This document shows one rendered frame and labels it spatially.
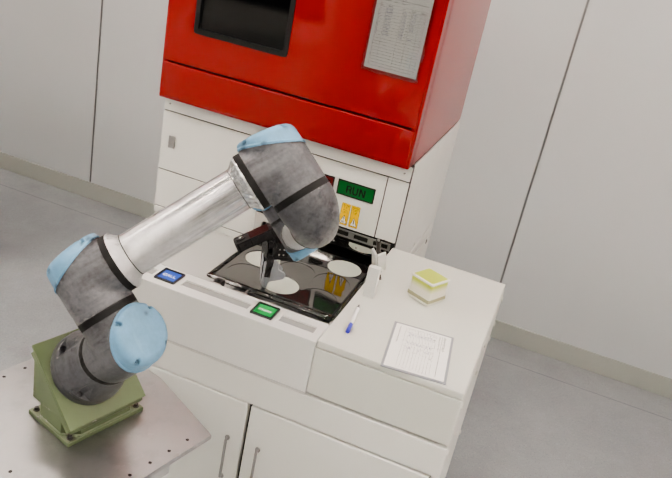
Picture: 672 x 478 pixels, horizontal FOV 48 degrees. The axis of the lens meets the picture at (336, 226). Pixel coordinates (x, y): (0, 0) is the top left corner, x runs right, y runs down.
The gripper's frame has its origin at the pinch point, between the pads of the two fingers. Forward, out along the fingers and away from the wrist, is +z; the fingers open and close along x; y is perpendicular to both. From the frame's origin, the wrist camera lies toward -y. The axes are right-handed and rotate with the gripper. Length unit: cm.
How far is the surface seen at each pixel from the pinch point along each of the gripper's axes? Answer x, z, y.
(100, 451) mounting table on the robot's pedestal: -53, 9, -40
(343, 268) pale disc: 13.3, 1.3, 26.8
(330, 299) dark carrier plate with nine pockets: -4.8, 1.4, 18.2
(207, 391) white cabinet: -20.9, 19.4, -14.3
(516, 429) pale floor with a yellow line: 48, 91, 131
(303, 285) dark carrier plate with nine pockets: 2.1, 1.3, 12.1
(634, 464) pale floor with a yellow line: 25, 92, 174
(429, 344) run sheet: -36.1, -5.5, 33.3
